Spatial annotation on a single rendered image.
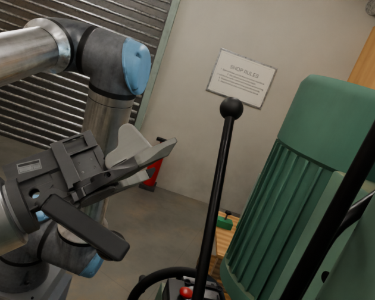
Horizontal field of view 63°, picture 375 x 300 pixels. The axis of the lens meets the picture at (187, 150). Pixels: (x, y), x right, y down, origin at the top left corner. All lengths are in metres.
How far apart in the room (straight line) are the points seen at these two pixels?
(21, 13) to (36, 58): 3.18
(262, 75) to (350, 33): 0.96
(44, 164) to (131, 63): 0.36
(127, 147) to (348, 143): 0.25
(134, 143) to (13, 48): 0.33
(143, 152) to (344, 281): 0.24
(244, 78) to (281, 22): 0.65
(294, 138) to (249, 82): 3.03
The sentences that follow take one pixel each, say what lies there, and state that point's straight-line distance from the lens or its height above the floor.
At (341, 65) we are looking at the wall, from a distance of 3.69.
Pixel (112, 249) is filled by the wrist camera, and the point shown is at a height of 1.24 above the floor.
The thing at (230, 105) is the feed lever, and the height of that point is 1.43.
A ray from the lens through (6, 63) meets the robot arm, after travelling 0.61.
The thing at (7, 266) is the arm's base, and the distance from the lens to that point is 1.16.
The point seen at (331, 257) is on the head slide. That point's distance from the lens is 0.32.
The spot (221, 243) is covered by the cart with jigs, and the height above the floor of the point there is 0.53.
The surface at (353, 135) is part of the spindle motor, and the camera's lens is 0.36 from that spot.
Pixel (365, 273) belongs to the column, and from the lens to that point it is 0.23.
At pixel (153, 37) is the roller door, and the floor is 1.57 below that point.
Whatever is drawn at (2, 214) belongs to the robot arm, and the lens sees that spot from 0.39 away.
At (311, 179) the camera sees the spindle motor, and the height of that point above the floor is 1.39.
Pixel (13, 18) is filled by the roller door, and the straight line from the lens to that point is 3.88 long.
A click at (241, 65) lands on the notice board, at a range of 3.39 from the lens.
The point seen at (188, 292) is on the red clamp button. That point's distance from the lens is 0.72.
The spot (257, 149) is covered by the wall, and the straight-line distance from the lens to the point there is 3.56.
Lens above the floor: 1.47
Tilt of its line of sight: 15 degrees down
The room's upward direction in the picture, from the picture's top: 20 degrees clockwise
